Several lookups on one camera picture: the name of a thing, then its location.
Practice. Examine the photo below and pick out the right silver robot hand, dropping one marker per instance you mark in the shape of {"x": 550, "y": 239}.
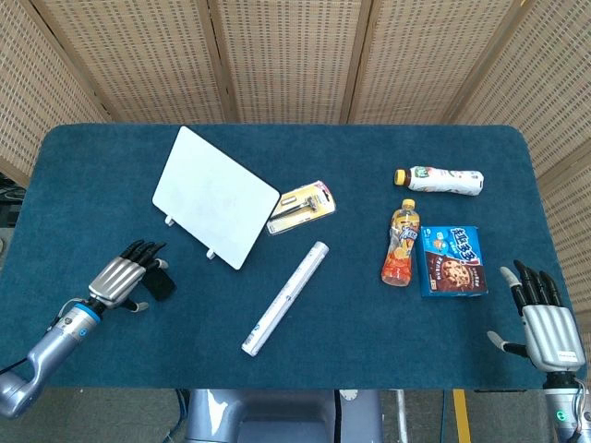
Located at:
{"x": 549, "y": 332}

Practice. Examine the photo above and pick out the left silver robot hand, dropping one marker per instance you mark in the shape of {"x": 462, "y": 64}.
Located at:
{"x": 116, "y": 277}

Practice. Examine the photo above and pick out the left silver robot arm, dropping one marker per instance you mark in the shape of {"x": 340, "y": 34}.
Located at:
{"x": 51, "y": 341}

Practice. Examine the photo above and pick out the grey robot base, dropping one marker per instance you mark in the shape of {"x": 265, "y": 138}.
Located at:
{"x": 277, "y": 415}

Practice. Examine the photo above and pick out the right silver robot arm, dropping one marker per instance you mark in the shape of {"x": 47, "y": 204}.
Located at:
{"x": 565, "y": 406}

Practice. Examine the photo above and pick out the white rectangular board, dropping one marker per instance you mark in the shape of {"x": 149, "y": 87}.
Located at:
{"x": 212, "y": 198}

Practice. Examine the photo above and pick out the blue cookie box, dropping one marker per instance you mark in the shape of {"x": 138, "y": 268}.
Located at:
{"x": 452, "y": 260}

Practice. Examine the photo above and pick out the white cylindrical tube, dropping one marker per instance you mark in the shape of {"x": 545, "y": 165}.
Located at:
{"x": 286, "y": 297}

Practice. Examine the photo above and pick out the orange juice bottle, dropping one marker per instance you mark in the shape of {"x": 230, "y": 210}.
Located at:
{"x": 401, "y": 244}

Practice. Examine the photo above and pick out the white drink bottle yellow cap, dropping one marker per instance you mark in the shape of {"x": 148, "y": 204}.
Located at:
{"x": 443, "y": 181}

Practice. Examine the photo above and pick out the blue felt table cloth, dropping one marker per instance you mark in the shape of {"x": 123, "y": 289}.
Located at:
{"x": 295, "y": 323}

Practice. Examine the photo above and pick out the packaged razor on yellow card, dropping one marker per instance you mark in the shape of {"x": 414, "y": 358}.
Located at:
{"x": 302, "y": 207}

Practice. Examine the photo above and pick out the woven bamboo folding screen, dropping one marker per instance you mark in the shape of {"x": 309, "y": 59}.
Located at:
{"x": 295, "y": 60}

